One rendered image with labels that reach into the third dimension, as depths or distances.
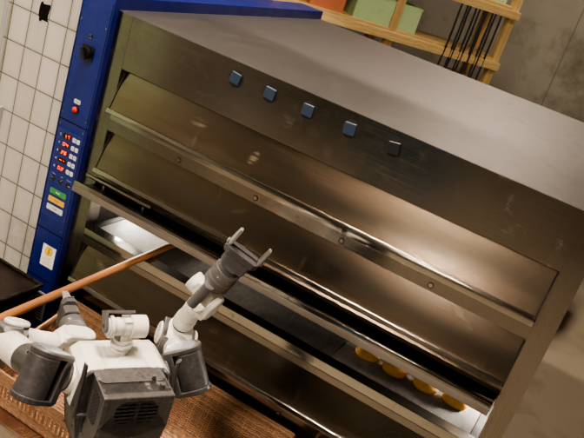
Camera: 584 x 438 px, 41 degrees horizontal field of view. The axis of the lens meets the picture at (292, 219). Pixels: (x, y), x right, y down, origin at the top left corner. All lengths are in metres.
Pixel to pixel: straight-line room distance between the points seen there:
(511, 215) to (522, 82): 7.19
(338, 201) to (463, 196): 0.45
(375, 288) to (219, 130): 0.83
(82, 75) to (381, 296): 1.48
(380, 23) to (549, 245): 5.42
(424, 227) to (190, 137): 0.96
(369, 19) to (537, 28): 2.62
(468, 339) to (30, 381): 1.42
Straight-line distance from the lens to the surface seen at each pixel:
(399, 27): 7.85
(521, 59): 9.71
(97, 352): 2.25
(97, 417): 2.15
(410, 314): 2.75
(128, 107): 3.14
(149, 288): 3.29
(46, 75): 3.42
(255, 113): 2.84
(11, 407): 3.28
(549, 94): 9.66
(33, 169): 3.54
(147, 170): 3.15
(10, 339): 2.33
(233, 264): 2.33
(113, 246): 3.33
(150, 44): 3.07
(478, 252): 2.64
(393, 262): 2.72
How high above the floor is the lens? 2.67
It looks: 21 degrees down
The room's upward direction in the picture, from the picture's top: 19 degrees clockwise
